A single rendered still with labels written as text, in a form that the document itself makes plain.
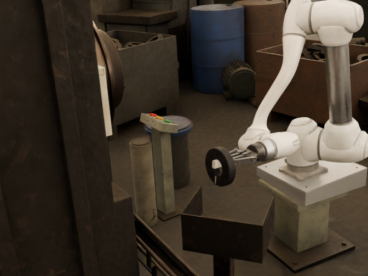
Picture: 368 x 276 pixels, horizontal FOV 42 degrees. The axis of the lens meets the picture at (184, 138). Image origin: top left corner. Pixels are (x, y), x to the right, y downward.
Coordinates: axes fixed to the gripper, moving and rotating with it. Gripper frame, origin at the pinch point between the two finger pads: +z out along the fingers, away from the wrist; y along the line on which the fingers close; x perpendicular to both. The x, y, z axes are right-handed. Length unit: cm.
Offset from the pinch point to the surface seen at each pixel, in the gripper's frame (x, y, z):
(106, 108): 38, -25, 59
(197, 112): -65, 227, -157
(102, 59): 45, 1, 47
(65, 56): 53, -29, 70
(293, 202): -35, 6, -50
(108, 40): 48, 14, 38
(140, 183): -43, 82, -10
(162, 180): -48, 86, -27
